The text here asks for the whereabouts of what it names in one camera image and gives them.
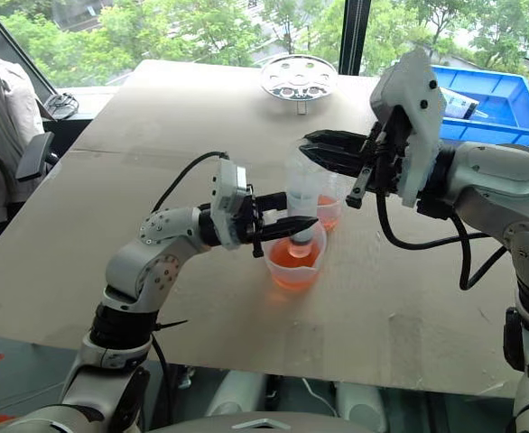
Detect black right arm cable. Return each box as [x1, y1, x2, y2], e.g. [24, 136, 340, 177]
[376, 191, 510, 291]

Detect white rounded shape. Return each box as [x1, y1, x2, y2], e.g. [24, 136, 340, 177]
[205, 370, 268, 419]
[335, 382, 388, 433]

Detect round steel steamer plate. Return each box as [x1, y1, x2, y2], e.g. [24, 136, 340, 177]
[259, 54, 339, 115]

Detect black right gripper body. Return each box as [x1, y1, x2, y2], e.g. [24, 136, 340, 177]
[345, 106, 413, 209]

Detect black office chair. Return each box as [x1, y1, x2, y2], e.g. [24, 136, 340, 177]
[0, 130, 61, 267]

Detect blue plastic bin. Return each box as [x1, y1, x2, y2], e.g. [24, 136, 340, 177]
[429, 64, 529, 148]

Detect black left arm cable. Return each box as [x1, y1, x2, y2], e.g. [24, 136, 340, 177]
[151, 151, 229, 214]

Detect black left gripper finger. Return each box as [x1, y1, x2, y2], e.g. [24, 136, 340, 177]
[253, 191, 290, 214]
[260, 216, 320, 243]

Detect white printed packet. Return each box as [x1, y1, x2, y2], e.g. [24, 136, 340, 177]
[440, 87, 480, 121]

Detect large clear plastic syringe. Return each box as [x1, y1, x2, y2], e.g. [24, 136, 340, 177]
[284, 139, 327, 259]

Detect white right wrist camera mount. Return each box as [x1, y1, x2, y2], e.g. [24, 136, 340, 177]
[369, 48, 449, 208]

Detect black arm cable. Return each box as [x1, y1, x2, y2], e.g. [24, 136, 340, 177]
[151, 151, 229, 214]
[376, 191, 510, 291]

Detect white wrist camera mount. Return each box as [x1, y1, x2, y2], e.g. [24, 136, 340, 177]
[369, 48, 449, 208]
[209, 158, 253, 250]

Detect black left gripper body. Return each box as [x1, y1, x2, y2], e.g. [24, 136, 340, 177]
[232, 182, 266, 259]

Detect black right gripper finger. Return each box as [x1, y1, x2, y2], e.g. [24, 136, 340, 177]
[299, 145, 365, 179]
[303, 129, 373, 152]

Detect black window frame post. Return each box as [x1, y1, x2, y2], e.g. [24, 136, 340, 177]
[339, 0, 373, 76]

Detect black wire glasses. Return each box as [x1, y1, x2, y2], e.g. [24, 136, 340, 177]
[42, 92, 80, 121]

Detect clear cup with red liquid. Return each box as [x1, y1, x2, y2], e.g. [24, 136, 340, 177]
[264, 218, 329, 291]
[315, 173, 344, 234]

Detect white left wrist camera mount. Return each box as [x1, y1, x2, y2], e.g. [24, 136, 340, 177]
[209, 158, 253, 250]

